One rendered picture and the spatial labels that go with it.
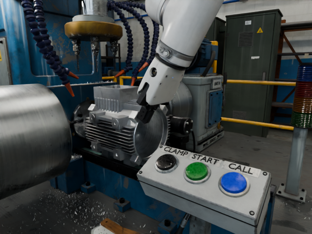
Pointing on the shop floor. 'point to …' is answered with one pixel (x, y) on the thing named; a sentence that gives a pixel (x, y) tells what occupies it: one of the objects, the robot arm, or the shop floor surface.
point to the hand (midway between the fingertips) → (145, 114)
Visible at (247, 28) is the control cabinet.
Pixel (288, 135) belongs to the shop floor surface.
